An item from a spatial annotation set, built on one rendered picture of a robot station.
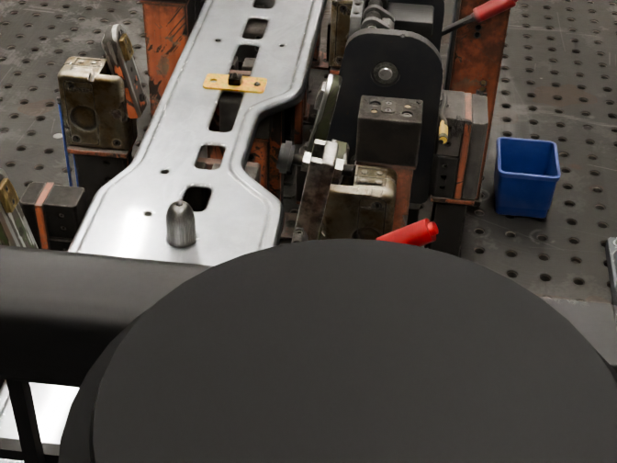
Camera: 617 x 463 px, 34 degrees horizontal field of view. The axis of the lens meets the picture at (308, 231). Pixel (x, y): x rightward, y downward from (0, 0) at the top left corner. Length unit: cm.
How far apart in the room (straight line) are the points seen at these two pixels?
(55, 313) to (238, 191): 97
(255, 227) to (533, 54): 116
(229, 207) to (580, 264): 66
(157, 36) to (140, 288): 151
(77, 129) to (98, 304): 117
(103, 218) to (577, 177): 93
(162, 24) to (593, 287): 81
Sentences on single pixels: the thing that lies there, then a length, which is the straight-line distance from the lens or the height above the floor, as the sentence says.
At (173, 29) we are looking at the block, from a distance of 172.
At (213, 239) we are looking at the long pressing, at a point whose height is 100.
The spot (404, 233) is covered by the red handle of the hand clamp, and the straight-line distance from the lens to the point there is 91.
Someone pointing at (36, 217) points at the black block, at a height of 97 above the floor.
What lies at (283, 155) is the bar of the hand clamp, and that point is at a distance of 87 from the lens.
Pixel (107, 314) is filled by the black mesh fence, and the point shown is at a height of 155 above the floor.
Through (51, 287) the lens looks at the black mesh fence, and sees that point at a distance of 23.
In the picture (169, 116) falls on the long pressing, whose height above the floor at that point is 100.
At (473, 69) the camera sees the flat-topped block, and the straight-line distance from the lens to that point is 157.
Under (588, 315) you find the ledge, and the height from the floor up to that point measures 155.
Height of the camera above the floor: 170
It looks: 38 degrees down
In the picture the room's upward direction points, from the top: 2 degrees clockwise
